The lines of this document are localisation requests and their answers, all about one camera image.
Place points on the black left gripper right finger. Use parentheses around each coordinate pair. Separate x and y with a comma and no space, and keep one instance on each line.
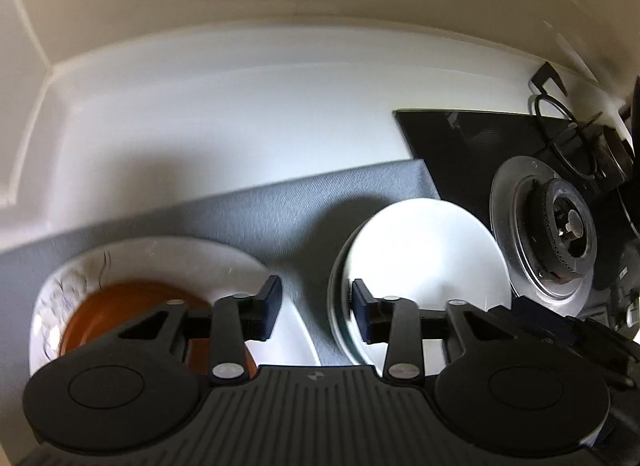
(370,313)

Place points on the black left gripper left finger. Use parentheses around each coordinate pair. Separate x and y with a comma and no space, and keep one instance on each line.
(263,310)

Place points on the white round bowl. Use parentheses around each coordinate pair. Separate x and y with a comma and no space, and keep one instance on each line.
(426,250)

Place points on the white square plate on mat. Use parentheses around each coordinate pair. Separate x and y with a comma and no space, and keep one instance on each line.
(206,269)

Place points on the grey table mat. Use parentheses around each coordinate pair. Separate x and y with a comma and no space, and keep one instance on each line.
(296,228)

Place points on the brown round plate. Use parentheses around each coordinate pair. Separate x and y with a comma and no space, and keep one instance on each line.
(160,330)

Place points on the black gas stove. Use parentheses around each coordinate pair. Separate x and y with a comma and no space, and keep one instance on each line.
(538,184)

